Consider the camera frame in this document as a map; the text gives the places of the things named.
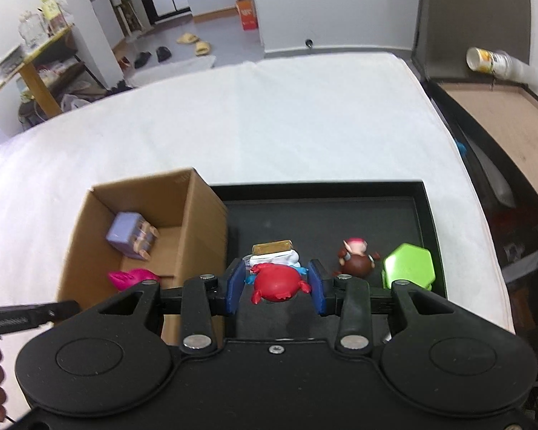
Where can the red and blue toy figure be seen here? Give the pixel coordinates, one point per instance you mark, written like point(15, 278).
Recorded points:
point(275, 283)

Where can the orange box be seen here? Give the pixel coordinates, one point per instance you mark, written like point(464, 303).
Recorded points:
point(246, 13)

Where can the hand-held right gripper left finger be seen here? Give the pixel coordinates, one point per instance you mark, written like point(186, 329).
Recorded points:
point(235, 286)

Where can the white cube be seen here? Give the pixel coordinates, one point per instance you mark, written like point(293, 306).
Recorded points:
point(275, 255)

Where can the black slipper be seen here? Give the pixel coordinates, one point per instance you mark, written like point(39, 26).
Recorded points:
point(163, 53)
point(142, 59)

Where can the purple cube toy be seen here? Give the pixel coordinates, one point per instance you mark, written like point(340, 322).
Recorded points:
point(125, 233)

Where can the brown toy figure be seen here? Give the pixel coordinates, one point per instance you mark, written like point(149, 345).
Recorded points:
point(356, 260)

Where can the stack of paper cups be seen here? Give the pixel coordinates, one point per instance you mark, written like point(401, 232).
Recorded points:
point(491, 62)

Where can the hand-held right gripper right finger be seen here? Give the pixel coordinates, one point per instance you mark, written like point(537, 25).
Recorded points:
point(318, 291)

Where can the green hexagonal block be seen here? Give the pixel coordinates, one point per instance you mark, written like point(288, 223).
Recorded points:
point(408, 266)

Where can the round table with yellow edge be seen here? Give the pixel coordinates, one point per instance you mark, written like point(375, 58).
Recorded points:
point(31, 80)

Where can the black tray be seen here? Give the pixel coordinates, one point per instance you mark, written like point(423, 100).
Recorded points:
point(296, 215)

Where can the glass jar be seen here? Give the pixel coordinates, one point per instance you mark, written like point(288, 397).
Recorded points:
point(32, 31)

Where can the yellow labelled bottle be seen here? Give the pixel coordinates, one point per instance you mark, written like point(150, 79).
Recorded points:
point(53, 13)

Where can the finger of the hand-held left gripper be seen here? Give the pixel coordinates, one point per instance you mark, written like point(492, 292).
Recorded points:
point(62, 309)

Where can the brown cardboard box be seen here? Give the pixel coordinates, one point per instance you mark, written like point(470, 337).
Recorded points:
point(201, 215)

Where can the yellow slipper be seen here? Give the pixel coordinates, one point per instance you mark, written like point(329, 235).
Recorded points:
point(202, 48)
point(188, 38)

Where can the pink toy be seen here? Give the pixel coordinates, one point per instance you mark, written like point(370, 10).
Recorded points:
point(130, 278)

